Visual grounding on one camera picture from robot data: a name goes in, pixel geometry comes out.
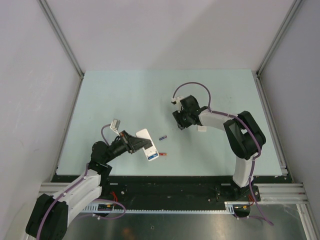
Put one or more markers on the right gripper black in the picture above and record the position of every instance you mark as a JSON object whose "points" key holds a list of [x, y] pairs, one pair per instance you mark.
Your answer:
{"points": [[181, 124]]}

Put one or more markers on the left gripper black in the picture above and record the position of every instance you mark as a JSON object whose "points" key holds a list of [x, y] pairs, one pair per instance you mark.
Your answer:
{"points": [[133, 143]]}

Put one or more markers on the white remote control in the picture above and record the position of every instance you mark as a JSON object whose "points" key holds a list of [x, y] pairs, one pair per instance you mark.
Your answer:
{"points": [[149, 149]]}

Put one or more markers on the white battery cover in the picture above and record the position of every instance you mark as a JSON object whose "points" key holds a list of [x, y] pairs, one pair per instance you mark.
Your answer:
{"points": [[201, 128]]}

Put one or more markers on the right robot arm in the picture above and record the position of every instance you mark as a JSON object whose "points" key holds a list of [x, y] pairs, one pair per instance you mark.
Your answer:
{"points": [[245, 138]]}

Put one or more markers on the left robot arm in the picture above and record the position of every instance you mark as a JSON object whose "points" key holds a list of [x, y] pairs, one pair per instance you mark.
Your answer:
{"points": [[52, 214]]}

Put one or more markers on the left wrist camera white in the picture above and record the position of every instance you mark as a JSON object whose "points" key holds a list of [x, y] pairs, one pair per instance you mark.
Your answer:
{"points": [[114, 126]]}

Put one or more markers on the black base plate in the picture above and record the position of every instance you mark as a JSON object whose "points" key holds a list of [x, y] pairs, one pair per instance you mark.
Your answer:
{"points": [[169, 192]]}

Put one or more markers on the grey slotted cable duct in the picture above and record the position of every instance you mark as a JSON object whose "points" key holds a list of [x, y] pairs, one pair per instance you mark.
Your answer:
{"points": [[227, 208]]}

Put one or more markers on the right aluminium frame post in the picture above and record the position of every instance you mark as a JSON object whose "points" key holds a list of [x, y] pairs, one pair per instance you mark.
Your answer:
{"points": [[280, 34]]}

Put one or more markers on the aluminium frame post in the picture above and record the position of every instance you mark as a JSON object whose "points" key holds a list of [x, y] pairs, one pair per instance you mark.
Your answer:
{"points": [[280, 34], [50, 16]]}

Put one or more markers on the left aluminium frame post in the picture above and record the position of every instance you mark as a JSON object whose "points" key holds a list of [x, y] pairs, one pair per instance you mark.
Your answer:
{"points": [[50, 16]]}

